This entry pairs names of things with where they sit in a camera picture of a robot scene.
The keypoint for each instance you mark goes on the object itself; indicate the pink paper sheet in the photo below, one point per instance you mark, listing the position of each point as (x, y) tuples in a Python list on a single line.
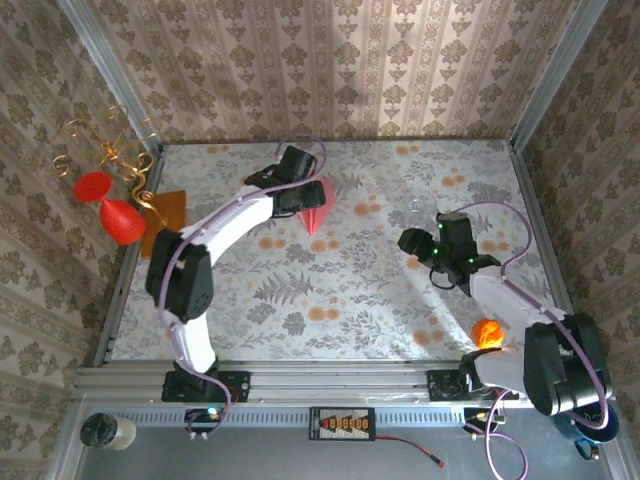
[(320, 215)]

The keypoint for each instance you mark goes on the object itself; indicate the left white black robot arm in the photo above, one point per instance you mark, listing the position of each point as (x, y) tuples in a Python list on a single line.
[(182, 280)]

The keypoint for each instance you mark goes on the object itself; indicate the orange square mat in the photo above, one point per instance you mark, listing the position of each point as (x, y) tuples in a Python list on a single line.
[(170, 207)]

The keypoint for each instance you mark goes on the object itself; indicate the clear glass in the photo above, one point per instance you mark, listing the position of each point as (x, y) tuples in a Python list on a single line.
[(420, 204)]

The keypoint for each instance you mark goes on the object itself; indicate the orange ball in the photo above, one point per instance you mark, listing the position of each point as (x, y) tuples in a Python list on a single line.
[(487, 334)]

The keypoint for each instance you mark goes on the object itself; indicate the red plastic goblet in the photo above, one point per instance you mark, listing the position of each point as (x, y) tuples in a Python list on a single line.
[(117, 220)]

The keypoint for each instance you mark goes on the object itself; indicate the black power distribution board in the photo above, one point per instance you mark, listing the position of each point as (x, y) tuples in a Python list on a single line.
[(341, 424)]

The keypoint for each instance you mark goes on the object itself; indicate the blue metal mug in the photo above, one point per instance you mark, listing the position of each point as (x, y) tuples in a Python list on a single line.
[(567, 430)]

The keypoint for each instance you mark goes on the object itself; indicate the jar with black lid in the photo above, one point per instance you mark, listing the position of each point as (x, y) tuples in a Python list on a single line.
[(102, 431)]

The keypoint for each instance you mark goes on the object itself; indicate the aluminium side rail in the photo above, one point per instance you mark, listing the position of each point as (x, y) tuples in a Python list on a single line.
[(127, 280), (552, 260)]

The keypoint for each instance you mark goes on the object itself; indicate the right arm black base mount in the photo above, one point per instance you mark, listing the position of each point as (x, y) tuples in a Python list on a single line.
[(445, 385)]

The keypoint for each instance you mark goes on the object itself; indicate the wide aluminium base rail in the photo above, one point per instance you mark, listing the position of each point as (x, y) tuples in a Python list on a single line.
[(340, 381)]

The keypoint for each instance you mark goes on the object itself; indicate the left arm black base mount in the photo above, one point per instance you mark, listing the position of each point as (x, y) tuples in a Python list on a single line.
[(235, 385)]

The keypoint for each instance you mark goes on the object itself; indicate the aluminium frame post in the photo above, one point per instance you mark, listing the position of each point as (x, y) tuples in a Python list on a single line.
[(107, 70), (555, 75)]

